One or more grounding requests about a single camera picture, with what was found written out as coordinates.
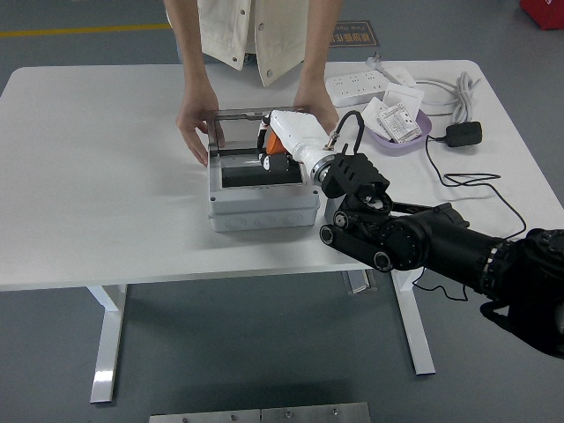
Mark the person's left hand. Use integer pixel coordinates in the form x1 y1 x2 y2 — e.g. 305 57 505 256
293 83 340 133

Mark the person's right hand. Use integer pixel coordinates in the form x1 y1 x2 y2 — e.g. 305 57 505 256
175 85 226 167

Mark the robot right hand white shell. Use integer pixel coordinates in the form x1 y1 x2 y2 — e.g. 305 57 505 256
256 109 336 177

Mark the orange cylinder battery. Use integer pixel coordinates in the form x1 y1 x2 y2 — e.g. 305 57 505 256
263 130 283 155

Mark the hinged clear box lid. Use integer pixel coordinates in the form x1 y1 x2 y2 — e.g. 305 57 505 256
207 105 309 153

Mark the grey plastic junction box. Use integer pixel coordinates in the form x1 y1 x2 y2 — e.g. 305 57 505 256
206 140 322 234

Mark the grey block battery holder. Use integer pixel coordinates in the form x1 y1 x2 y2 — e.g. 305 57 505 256
324 196 343 226

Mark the small white plastic box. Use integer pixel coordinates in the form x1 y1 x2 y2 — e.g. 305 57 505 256
382 65 418 88

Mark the white power strip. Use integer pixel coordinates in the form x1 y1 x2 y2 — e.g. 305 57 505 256
324 71 391 108

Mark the brown floor sign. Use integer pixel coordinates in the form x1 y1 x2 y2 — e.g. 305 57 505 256
328 19 381 48

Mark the bagged socket panel with label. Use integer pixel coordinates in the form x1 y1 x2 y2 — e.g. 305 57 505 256
377 101 422 145

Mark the purple plastic tray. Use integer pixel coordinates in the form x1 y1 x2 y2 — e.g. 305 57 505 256
365 108 434 158

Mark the black power adapter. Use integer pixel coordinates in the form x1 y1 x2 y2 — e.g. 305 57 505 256
445 122 484 149

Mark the metal floor outlet plate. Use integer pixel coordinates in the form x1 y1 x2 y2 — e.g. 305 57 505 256
341 269 378 295

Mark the white table leg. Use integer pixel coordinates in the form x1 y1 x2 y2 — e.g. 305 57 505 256
86 284 129 404
390 266 436 376

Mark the red object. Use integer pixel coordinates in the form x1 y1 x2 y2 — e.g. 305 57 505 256
518 0 564 31

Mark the grey metal plate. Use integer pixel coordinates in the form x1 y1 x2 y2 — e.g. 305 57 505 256
148 408 262 423
260 401 371 423

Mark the thin black cable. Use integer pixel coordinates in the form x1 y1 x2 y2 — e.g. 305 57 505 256
412 134 528 303

